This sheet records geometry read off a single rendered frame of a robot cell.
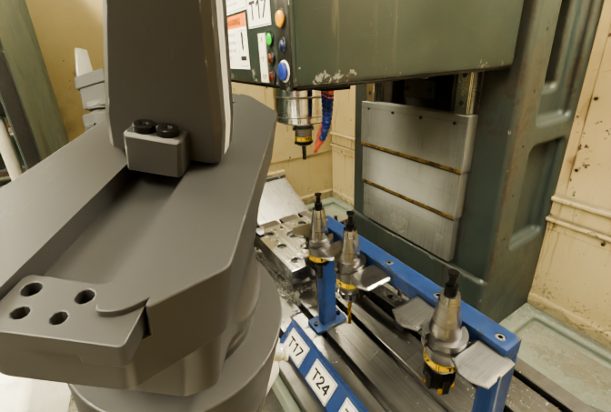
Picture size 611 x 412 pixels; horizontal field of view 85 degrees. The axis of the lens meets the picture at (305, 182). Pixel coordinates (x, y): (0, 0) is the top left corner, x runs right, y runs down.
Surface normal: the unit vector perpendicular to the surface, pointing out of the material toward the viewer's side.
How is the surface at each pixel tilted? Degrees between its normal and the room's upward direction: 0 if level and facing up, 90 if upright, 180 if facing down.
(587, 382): 0
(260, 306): 16
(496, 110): 90
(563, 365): 0
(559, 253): 90
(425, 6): 90
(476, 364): 0
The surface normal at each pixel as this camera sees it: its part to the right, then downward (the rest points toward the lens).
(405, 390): -0.04, -0.93
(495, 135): -0.85, 0.22
